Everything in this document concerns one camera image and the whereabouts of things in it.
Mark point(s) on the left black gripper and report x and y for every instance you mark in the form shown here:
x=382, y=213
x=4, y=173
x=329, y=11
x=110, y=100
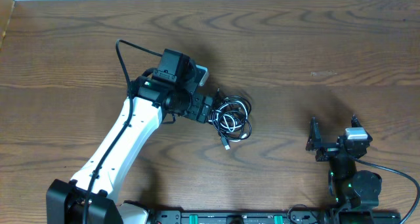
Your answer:
x=203, y=104

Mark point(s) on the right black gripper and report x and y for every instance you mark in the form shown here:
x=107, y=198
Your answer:
x=327, y=150

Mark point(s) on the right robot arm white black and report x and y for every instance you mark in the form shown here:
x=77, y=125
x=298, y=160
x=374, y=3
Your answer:
x=356, y=191

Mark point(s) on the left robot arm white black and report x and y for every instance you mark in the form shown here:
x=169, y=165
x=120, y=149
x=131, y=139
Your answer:
x=92, y=193

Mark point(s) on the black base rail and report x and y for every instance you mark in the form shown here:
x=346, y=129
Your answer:
x=293, y=216

